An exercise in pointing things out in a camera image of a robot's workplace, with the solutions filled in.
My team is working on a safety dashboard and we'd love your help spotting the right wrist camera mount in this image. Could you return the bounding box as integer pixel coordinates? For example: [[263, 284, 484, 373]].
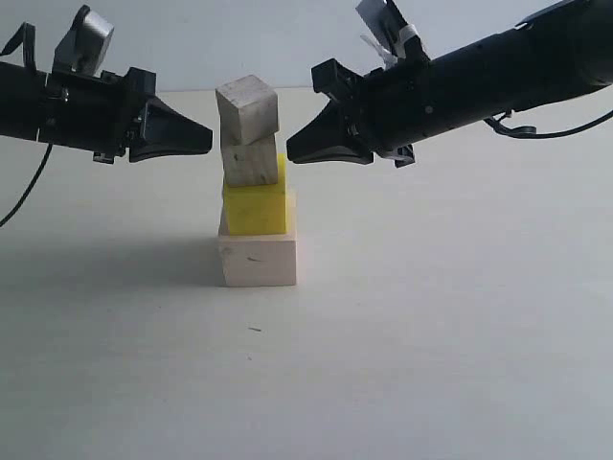
[[355, 0, 431, 70]]

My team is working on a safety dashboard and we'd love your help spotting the large pale wooden cube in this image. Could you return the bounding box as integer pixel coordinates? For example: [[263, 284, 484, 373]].
[[216, 187, 299, 288]]

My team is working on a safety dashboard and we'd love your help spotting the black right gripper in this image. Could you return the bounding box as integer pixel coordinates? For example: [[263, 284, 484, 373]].
[[286, 59, 445, 168]]

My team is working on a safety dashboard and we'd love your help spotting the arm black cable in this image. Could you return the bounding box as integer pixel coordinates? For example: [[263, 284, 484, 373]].
[[483, 112, 613, 140], [0, 21, 55, 227]]

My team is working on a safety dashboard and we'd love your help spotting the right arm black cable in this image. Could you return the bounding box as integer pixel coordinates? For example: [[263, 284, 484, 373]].
[[483, 112, 613, 140]]

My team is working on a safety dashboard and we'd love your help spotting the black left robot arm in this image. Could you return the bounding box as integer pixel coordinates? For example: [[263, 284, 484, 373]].
[[1, 63, 213, 164]]

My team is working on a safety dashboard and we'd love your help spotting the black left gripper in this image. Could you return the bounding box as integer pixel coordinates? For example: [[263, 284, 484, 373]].
[[45, 67, 213, 164]]

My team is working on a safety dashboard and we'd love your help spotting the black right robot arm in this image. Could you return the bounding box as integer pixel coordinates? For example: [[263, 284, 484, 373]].
[[286, 1, 612, 168]]

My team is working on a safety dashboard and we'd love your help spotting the yellow cube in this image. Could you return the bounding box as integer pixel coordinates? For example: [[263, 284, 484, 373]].
[[222, 153, 288, 237]]

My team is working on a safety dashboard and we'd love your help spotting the small pale wooden cube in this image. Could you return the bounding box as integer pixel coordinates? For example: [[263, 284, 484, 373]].
[[216, 75, 279, 145]]

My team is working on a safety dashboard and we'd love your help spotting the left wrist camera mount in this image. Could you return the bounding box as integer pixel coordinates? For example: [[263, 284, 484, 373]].
[[52, 5, 114, 76]]

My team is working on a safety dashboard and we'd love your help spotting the medium knotty wooden cube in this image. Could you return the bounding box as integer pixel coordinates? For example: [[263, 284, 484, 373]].
[[220, 135, 279, 187]]

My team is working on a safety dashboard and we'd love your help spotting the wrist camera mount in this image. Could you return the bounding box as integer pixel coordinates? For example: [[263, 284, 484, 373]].
[[355, 0, 431, 70], [52, 5, 114, 76]]

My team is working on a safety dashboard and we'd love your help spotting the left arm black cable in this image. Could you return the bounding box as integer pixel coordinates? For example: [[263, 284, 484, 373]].
[[0, 21, 55, 227]]

